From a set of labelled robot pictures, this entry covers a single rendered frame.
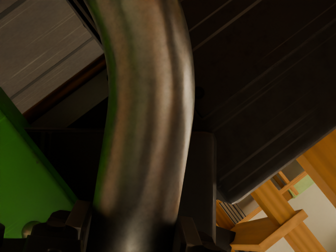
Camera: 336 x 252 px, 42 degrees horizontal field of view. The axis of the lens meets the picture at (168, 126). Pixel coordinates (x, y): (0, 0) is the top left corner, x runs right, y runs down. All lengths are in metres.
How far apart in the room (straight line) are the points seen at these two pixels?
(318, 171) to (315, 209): 8.86
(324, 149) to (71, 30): 0.58
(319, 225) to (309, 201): 0.52
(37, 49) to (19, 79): 0.07
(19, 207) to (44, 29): 0.48
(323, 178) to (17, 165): 0.83
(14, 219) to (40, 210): 0.01
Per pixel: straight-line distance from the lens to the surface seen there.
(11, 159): 0.20
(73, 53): 0.77
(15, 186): 0.20
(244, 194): 0.26
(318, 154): 0.98
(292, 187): 9.10
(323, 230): 9.87
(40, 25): 0.65
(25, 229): 0.20
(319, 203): 9.89
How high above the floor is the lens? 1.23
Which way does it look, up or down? 11 degrees down
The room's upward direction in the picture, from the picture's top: 143 degrees clockwise
